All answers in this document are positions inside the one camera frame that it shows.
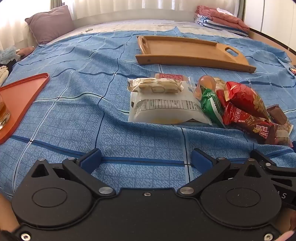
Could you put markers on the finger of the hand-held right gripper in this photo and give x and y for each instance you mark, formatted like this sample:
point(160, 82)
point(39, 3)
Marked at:
point(275, 168)

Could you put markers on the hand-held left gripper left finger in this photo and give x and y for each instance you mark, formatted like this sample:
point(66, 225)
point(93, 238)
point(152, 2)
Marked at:
point(91, 160)

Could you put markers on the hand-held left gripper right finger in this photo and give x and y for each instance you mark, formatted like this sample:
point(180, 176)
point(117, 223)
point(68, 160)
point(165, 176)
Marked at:
point(201, 162)

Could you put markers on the brown chocolate bar packet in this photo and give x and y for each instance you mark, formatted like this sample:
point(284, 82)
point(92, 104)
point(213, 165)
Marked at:
point(276, 113)

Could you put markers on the slim red snack packet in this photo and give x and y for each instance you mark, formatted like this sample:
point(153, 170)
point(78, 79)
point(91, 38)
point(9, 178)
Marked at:
point(245, 120)

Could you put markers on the green pea snack packet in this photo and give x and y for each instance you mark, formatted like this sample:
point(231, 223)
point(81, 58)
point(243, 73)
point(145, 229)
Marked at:
point(211, 102)

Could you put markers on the large white snack packet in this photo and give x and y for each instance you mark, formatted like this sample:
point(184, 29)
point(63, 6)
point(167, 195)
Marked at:
point(161, 109)

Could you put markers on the big red snack packet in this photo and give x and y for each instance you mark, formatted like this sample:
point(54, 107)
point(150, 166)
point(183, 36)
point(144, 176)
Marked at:
point(245, 97)

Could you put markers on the pink jelly cup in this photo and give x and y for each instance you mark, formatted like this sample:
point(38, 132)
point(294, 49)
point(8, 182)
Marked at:
point(205, 84)

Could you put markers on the beige cracker packet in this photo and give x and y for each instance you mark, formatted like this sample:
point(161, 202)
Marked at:
point(157, 87)

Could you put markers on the red label biscuit packet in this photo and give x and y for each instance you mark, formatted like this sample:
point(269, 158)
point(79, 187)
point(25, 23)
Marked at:
point(171, 76)

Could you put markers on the wooden tray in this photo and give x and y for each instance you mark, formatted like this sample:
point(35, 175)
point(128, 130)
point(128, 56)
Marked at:
point(185, 49)

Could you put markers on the blue checked bedsheet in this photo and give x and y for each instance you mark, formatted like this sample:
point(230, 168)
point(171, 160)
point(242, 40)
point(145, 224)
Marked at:
point(69, 104)

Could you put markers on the orange plastic tray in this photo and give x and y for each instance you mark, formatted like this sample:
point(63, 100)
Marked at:
point(20, 97)

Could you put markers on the small colourful toy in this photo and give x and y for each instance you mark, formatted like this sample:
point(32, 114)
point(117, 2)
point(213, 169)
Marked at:
point(293, 70)

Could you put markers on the glass of tea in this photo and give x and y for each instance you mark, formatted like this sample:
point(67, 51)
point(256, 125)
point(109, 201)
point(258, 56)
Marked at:
point(3, 113)

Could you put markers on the cream cloth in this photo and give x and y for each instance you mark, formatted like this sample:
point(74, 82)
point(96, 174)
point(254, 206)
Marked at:
point(3, 74)

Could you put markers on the pink cloth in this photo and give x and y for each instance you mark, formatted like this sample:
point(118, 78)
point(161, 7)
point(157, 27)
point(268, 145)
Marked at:
point(25, 52)

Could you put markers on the dark cloth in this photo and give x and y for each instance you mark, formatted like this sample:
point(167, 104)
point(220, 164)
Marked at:
point(8, 63)

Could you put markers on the light blue plastic bag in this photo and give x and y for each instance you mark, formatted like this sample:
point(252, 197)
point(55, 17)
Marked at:
point(7, 53)

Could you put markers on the folded blue striped blanket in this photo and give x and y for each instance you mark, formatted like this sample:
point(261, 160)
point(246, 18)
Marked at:
point(215, 25)

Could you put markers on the white quilted mattress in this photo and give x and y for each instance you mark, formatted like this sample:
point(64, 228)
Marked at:
point(138, 25)

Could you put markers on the purple pillow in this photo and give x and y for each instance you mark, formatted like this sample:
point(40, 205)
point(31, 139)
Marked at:
point(50, 23)

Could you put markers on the folded towels stack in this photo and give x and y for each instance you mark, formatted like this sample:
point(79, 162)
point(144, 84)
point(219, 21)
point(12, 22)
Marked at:
point(222, 19)

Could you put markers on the white wardrobe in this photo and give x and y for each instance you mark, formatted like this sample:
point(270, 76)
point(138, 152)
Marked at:
point(270, 18)

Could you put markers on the small white cloth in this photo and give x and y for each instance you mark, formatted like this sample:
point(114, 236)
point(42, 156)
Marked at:
point(224, 11)

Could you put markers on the grey curtain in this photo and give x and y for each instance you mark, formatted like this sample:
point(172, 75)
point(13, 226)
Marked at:
point(57, 3)
point(241, 8)

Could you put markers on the white sheer curtain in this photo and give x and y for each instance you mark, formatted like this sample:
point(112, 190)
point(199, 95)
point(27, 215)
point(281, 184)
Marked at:
point(138, 5)

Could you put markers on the wooden bed frame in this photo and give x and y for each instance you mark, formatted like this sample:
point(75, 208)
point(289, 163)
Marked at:
point(272, 41)

